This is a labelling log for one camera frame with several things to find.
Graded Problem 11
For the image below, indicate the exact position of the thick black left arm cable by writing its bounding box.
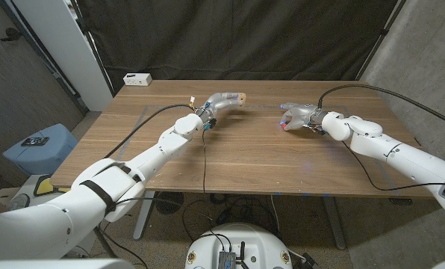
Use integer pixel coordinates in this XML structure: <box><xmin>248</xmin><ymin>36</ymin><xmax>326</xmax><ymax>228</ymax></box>
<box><xmin>102</xmin><ymin>104</ymin><xmax>196</xmax><ymax>160</ymax></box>

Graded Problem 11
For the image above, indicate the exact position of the blue plastic stool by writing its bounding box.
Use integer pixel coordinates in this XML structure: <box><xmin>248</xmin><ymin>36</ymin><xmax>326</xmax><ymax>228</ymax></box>
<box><xmin>1</xmin><ymin>123</ymin><xmax>79</xmax><ymax>176</ymax></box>

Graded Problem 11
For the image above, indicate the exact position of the grey black sneaker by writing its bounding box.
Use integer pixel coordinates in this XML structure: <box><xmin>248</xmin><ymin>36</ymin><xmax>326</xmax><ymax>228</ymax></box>
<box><xmin>5</xmin><ymin>192</ymin><xmax>32</xmax><ymax>210</ymax></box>

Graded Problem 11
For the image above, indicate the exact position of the white floor cable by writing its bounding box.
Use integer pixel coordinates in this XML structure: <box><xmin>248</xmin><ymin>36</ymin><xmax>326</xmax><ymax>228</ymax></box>
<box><xmin>270</xmin><ymin>194</ymin><xmax>282</xmax><ymax>238</ymax></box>

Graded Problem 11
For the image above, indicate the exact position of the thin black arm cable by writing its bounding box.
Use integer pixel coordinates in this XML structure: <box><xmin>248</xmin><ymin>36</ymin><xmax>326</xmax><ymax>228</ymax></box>
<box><xmin>201</xmin><ymin>128</ymin><xmax>208</xmax><ymax>194</ymax></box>
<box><xmin>340</xmin><ymin>140</ymin><xmax>445</xmax><ymax>192</ymax></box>

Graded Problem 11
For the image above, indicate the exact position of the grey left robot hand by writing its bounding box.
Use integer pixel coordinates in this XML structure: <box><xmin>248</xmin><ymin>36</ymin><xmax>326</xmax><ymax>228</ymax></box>
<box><xmin>196</xmin><ymin>92</ymin><xmax>247</xmax><ymax>126</ymax></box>

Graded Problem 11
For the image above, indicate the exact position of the black backdrop curtain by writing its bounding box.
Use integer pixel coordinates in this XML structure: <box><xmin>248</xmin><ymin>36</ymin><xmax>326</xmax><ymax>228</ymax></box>
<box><xmin>71</xmin><ymin>0</ymin><xmax>408</xmax><ymax>94</ymax></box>

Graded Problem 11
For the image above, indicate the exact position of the white table leg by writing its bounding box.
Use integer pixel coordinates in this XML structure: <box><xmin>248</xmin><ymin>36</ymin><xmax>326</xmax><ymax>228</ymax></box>
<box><xmin>132</xmin><ymin>191</ymin><xmax>156</xmax><ymax>241</ymax></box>

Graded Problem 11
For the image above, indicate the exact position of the white pillar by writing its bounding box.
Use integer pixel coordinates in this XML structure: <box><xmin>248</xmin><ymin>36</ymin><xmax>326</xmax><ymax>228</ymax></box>
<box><xmin>11</xmin><ymin>0</ymin><xmax>113</xmax><ymax>112</ymax></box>

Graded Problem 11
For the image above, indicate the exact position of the grey table leg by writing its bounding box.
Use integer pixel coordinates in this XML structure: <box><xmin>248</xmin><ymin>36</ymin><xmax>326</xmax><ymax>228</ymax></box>
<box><xmin>321</xmin><ymin>196</ymin><xmax>346</xmax><ymax>250</ymax></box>

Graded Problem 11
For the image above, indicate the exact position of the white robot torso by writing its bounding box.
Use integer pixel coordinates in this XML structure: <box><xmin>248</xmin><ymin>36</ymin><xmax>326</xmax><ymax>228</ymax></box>
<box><xmin>184</xmin><ymin>223</ymin><xmax>293</xmax><ymax>269</ymax></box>

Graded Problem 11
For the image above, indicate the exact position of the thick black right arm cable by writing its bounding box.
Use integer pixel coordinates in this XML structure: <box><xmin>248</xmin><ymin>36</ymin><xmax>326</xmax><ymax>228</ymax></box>
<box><xmin>317</xmin><ymin>84</ymin><xmax>445</xmax><ymax>131</ymax></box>

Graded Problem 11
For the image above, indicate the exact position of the white power strip box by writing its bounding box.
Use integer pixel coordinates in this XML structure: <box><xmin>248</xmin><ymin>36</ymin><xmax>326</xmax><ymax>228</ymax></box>
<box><xmin>122</xmin><ymin>72</ymin><xmax>153</xmax><ymax>87</ymax></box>

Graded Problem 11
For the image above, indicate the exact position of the grey electronics box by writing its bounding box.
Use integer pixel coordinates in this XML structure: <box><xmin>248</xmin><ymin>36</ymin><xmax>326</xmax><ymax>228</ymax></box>
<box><xmin>217</xmin><ymin>250</ymin><xmax>237</xmax><ymax>269</ymax></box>

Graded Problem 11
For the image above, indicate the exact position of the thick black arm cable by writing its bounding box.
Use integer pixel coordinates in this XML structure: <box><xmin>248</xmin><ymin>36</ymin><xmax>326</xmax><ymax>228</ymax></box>
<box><xmin>102</xmin><ymin>104</ymin><xmax>196</xmax><ymax>160</ymax></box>
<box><xmin>317</xmin><ymin>84</ymin><xmax>445</xmax><ymax>131</ymax></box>

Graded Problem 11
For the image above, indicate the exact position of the black door handle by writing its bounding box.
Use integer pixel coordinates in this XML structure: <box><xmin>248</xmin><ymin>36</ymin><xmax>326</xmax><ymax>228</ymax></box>
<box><xmin>0</xmin><ymin>27</ymin><xmax>23</xmax><ymax>43</ymax></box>

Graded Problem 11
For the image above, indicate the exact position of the black smartphone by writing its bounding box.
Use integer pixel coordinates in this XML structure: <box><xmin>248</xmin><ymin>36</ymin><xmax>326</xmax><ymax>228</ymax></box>
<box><xmin>21</xmin><ymin>136</ymin><xmax>51</xmax><ymax>147</ymax></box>

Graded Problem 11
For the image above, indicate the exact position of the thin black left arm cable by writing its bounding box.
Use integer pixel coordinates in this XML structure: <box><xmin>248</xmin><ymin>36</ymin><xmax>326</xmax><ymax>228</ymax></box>
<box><xmin>201</xmin><ymin>128</ymin><xmax>208</xmax><ymax>194</ymax></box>

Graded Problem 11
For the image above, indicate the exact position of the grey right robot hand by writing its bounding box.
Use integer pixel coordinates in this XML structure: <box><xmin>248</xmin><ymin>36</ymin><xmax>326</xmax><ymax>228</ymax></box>
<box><xmin>280</xmin><ymin>102</ymin><xmax>326</xmax><ymax>132</ymax></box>

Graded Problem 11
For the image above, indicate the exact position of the round black floor fan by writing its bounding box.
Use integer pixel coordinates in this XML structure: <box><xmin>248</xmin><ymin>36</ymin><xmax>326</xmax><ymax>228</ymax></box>
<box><xmin>155</xmin><ymin>191</ymin><xmax>185</xmax><ymax>215</ymax></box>

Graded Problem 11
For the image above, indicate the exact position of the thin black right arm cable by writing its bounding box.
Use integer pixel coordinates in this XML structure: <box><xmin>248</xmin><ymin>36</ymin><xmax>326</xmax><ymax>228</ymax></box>
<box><xmin>340</xmin><ymin>140</ymin><xmax>445</xmax><ymax>192</ymax></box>

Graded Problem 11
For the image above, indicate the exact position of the black backdrop stand pole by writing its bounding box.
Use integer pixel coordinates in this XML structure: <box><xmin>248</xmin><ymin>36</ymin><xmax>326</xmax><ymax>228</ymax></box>
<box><xmin>71</xmin><ymin>0</ymin><xmax>116</xmax><ymax>98</ymax></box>
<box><xmin>356</xmin><ymin>0</ymin><xmax>408</xmax><ymax>81</ymax></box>

